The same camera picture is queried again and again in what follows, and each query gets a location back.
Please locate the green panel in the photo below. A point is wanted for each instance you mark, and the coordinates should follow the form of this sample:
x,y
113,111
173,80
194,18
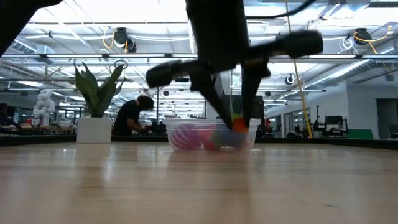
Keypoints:
x,y
360,134

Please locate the black keyboard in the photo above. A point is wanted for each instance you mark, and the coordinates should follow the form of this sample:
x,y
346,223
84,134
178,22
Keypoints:
x,y
259,107

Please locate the red toy strawberry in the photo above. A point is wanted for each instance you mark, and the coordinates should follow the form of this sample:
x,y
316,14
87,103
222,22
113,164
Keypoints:
x,y
239,126

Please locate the purple round toy vegetable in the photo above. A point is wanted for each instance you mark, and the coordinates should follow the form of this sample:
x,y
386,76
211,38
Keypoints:
x,y
185,137

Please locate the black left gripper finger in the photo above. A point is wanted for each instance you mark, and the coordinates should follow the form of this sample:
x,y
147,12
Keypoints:
x,y
208,87
252,81

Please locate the black background monitor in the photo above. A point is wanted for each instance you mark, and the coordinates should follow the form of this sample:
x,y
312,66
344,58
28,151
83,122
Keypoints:
x,y
334,120

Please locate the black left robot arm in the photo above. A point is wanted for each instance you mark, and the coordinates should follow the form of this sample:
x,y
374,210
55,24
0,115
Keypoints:
x,y
12,15

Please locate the black metal rig frame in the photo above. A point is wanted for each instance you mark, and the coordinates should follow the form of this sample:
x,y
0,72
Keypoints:
x,y
157,105

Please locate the red toy bell pepper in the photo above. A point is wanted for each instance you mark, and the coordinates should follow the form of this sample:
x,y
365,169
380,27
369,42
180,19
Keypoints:
x,y
210,140

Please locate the black aluminium table frame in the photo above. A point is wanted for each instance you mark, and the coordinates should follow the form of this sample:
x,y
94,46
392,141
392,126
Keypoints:
x,y
37,140

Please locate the white robot figure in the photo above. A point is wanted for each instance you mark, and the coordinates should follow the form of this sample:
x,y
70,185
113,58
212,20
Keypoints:
x,y
43,107

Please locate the clear plastic tupperware container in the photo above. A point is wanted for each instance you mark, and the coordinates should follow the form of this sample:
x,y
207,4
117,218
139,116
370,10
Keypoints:
x,y
174,124

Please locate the white plant pot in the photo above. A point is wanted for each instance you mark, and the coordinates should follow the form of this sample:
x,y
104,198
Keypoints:
x,y
93,130

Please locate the person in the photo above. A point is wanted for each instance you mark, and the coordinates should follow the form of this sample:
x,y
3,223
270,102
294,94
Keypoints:
x,y
129,115

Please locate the green artificial plant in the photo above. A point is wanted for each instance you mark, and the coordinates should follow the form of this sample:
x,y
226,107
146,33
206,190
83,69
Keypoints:
x,y
96,96

